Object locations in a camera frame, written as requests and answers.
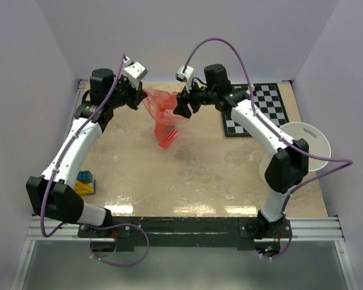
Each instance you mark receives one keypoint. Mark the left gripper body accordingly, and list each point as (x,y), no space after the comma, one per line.
(126,93)

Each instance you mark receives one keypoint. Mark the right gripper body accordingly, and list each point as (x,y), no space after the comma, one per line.
(197,97)

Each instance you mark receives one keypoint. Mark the red trash bag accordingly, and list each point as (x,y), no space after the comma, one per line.
(160,105)

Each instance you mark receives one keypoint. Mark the white trash bin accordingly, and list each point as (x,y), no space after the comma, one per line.
(317,141)

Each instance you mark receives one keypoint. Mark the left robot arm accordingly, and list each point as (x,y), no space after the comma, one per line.
(97,107)

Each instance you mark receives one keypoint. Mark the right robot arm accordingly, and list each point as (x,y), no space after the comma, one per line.
(289,162)

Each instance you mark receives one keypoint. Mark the black white chessboard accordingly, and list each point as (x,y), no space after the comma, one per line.
(269,101)

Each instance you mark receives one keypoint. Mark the yellow blue toy blocks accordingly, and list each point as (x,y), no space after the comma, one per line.
(85,183)

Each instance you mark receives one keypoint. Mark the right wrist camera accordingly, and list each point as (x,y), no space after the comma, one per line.
(185,74)

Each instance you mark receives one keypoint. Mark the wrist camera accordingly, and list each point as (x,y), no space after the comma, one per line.
(134,72)
(185,74)

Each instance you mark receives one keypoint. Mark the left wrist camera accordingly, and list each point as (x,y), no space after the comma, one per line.
(134,72)

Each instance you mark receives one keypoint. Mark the aluminium left side rail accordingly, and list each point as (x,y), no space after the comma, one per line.
(69,121)

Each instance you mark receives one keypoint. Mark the aluminium rail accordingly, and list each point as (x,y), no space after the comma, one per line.
(69,121)
(303,229)

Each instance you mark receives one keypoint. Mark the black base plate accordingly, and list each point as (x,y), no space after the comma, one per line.
(242,233)

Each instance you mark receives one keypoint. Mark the aluminium front rail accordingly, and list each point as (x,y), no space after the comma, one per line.
(303,229)

